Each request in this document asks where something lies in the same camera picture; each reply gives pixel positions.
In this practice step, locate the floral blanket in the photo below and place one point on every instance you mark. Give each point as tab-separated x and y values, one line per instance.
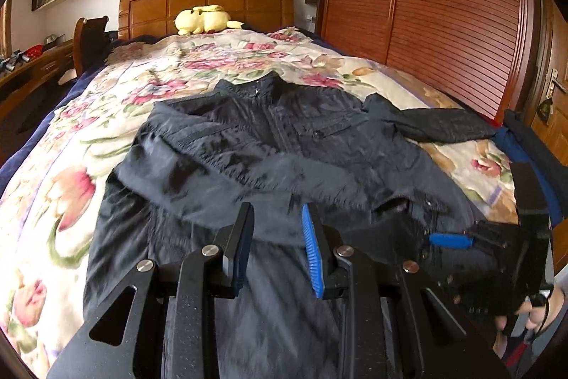
88	130

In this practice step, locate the wooden chair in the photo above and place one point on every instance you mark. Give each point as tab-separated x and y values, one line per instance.
88	41

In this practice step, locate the wooden desk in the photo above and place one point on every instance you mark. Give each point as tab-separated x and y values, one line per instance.
31	72

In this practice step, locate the blue cloth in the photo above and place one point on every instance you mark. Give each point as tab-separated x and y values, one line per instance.
510	146

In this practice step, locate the yellow plush toy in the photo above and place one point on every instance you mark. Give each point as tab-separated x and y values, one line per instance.
204	20

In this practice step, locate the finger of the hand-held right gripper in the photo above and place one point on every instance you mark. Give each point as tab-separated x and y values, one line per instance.
448	240

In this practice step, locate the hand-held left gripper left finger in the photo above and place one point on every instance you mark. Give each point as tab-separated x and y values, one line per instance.
242	248

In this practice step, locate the navy bed sheet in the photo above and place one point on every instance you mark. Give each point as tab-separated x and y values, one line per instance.
26	143

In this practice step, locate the person's right hand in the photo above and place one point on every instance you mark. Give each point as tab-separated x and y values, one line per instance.
530	317

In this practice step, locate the black jacket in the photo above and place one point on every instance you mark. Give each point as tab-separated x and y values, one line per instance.
266	139

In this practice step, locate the wooden door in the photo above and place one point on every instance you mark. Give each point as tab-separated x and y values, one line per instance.
554	41

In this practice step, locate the red object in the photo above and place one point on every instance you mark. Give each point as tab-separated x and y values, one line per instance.
35	49

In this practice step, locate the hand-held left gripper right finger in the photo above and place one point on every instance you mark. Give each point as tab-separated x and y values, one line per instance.
313	254

